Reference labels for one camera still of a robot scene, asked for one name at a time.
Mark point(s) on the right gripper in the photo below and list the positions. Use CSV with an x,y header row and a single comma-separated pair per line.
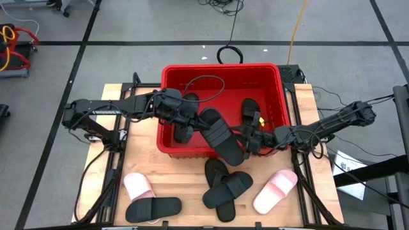
x,y
260,139

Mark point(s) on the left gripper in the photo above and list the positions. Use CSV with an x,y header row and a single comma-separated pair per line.
x,y
175,105

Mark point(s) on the black flip-flop white stripe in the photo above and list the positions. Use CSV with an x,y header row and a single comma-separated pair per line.
x,y
214,169
183,134

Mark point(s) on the black rubber slide sandal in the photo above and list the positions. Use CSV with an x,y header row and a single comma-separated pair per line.
x,y
153,209
248,107
227,188
223,143

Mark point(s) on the pink slide sandal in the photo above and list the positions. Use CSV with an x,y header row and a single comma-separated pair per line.
x,y
274,191
137,187

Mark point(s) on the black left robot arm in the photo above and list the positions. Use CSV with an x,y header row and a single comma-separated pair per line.
x,y
128,105

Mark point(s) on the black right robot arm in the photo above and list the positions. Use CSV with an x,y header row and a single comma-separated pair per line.
x,y
335,123

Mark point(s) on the red plastic storage bin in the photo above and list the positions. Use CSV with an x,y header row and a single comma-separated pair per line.
x,y
265,96

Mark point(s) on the yellow tape tag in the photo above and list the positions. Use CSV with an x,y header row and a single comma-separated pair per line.
x,y
261,121

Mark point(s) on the black power box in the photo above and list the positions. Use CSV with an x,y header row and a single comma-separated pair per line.
x,y
289,74

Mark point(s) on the black table clamp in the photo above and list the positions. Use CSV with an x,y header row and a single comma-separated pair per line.
x,y
258,225
165,224

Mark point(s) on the white paper sheet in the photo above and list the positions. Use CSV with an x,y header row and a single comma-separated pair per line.
x,y
346,161

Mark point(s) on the black metal stand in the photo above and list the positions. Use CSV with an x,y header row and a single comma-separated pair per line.
x,y
401,111

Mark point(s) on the office chair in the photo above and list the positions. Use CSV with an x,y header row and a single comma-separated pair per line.
x,y
66,13

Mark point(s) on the person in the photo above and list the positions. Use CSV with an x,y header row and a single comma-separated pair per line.
x,y
51,3

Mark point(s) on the red tube hand cart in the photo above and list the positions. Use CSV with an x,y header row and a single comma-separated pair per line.
x,y
14,73

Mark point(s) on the grey metal platform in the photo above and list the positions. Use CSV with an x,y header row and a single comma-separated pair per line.
x,y
22,3

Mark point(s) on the silver end bracket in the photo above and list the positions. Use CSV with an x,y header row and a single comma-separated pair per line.
x,y
119,228
297,228

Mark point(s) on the black aluminium table frame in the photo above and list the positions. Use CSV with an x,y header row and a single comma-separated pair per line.
x,y
112,204

